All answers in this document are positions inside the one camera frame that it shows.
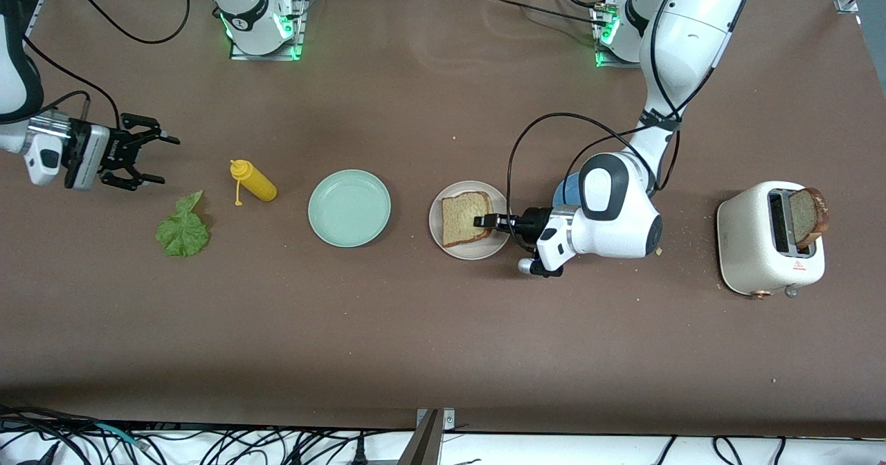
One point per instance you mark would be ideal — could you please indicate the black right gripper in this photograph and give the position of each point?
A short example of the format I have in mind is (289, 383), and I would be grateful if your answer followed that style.
(115, 151)

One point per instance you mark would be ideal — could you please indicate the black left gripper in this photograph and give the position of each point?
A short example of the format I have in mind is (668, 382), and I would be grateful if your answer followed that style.
(531, 221)

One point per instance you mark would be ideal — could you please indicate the light brown bread slice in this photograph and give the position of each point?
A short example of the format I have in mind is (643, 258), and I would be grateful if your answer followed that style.
(462, 221)

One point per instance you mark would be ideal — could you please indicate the yellow mustard squeeze bottle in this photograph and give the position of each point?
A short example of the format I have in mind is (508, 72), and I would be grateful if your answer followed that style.
(257, 183)

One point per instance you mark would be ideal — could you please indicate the dark crust bread slice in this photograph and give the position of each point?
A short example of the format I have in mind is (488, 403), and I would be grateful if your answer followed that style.
(806, 216)

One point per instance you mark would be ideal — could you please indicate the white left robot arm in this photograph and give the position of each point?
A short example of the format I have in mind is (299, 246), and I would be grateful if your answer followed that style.
(692, 29)

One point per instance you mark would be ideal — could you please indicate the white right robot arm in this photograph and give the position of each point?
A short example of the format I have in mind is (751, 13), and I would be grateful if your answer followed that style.
(252, 19)

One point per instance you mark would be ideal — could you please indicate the beige plate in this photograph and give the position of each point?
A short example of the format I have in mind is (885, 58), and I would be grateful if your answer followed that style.
(467, 253)

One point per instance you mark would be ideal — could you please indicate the blue plate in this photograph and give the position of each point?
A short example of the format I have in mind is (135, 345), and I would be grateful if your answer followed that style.
(564, 194)

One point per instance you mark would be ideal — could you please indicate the mint green plate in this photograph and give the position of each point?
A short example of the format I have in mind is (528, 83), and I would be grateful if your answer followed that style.
(349, 209)

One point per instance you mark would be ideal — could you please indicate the green lettuce leaf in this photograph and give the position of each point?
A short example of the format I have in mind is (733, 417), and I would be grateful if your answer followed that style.
(181, 233)

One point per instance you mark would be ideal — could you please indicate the dark grey metal beam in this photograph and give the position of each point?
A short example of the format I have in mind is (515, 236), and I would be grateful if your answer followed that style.
(422, 444)

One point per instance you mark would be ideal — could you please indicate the white toaster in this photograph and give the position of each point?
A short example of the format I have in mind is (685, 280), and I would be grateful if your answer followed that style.
(744, 243)

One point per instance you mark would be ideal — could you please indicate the black power plug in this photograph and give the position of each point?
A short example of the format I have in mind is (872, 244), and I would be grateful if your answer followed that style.
(359, 451)

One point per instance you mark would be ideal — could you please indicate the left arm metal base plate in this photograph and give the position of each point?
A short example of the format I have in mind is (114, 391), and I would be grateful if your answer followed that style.
(612, 64)

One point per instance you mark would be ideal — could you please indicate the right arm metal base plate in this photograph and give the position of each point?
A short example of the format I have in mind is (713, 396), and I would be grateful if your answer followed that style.
(299, 36)

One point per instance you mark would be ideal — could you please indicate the silver metal bracket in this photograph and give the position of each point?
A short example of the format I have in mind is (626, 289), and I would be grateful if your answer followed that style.
(448, 420)

